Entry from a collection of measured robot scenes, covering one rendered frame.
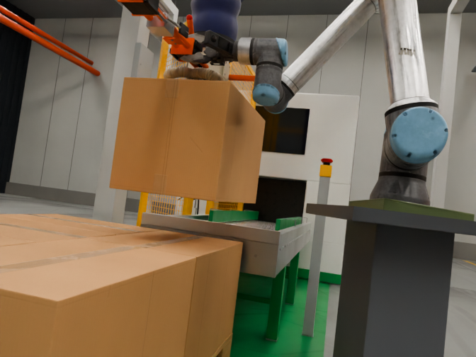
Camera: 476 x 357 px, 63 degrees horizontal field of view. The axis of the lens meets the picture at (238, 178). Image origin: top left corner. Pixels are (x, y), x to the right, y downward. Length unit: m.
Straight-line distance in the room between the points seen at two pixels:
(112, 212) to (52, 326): 2.24
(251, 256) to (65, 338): 1.22
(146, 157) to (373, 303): 0.87
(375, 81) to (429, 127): 10.03
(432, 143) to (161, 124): 0.84
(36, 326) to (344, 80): 10.81
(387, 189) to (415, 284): 0.30
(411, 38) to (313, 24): 10.60
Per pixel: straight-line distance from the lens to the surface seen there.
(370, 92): 11.11
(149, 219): 1.98
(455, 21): 5.22
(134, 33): 3.10
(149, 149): 1.36
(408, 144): 1.18
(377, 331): 1.30
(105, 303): 0.78
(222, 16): 1.68
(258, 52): 1.35
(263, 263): 1.81
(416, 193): 1.34
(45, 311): 0.68
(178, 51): 1.44
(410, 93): 1.25
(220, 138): 1.27
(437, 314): 1.38
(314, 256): 2.34
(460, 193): 10.97
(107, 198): 2.91
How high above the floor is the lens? 0.73
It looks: 3 degrees up
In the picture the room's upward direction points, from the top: 7 degrees clockwise
